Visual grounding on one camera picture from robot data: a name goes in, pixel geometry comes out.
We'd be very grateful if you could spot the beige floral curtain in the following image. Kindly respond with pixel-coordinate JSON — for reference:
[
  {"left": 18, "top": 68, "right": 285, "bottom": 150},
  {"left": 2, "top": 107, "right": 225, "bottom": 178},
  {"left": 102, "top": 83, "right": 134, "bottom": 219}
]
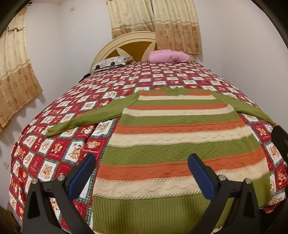
[
  {"left": 0, "top": 7, "right": 43, "bottom": 133},
  {"left": 152, "top": 0, "right": 202, "bottom": 54},
  {"left": 107, "top": 0, "right": 158, "bottom": 40}
]

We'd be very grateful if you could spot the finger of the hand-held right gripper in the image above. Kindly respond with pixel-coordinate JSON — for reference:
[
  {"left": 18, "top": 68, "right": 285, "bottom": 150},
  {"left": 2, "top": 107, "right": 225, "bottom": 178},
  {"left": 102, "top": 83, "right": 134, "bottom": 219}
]
[{"left": 271, "top": 125, "right": 288, "bottom": 163}]

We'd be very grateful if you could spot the green orange cream striped sweater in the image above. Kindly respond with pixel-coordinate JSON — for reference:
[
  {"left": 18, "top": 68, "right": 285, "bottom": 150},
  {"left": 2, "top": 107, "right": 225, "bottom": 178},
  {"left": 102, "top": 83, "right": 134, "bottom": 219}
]
[{"left": 46, "top": 87, "right": 277, "bottom": 234}]

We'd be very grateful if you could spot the red checkered printed blanket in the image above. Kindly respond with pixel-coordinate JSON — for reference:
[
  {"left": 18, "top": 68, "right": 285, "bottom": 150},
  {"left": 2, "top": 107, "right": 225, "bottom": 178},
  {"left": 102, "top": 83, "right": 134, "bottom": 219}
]
[{"left": 9, "top": 60, "right": 288, "bottom": 234}]

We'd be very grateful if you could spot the white grey patterned pillow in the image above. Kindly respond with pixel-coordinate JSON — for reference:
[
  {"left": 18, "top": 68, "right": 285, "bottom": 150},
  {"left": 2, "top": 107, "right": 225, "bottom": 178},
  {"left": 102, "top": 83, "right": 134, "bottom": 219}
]
[{"left": 94, "top": 56, "right": 135, "bottom": 72}]

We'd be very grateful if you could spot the pink pillow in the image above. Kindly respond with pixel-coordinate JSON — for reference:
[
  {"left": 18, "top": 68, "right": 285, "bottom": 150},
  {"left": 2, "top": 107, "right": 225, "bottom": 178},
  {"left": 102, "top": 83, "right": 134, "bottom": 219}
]
[{"left": 149, "top": 50, "right": 190, "bottom": 64}]

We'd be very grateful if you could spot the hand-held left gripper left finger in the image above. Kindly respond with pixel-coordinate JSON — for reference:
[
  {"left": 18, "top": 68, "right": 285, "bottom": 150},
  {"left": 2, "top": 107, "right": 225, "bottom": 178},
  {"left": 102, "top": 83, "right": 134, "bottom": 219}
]
[{"left": 22, "top": 154, "right": 97, "bottom": 234}]

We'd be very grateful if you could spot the cream wooden bed headboard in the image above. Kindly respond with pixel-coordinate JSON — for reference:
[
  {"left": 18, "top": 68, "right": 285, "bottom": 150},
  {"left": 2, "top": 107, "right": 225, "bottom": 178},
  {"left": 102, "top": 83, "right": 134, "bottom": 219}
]
[{"left": 89, "top": 31, "right": 196, "bottom": 73}]

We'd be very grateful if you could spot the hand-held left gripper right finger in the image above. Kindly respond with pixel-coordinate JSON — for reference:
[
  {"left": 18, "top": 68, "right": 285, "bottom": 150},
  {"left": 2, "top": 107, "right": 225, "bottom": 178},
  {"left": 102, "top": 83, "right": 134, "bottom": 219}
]
[{"left": 187, "top": 154, "right": 261, "bottom": 234}]

